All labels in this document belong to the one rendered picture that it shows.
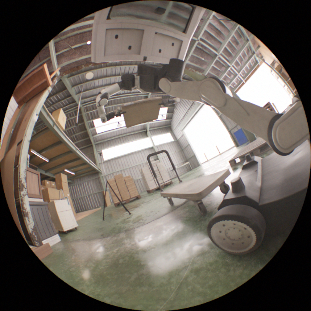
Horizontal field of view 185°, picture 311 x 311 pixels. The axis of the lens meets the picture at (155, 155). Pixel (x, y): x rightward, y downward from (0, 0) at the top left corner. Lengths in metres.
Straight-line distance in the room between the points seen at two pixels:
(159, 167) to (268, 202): 4.29
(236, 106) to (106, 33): 1.38
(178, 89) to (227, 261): 0.80
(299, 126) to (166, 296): 0.62
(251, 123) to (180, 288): 0.60
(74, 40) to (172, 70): 2.28
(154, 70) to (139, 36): 0.75
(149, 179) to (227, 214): 4.03
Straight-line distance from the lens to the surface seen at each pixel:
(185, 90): 0.59
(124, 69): 6.06
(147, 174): 4.22
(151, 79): 0.83
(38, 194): 1.44
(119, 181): 3.93
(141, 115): 1.25
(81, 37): 2.61
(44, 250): 1.14
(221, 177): 0.72
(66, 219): 1.83
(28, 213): 1.21
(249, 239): 0.36
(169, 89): 0.63
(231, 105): 0.42
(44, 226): 1.40
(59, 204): 1.81
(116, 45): 1.39
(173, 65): 0.73
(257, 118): 0.43
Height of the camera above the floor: 0.36
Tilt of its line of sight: 15 degrees up
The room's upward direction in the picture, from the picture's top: 23 degrees counter-clockwise
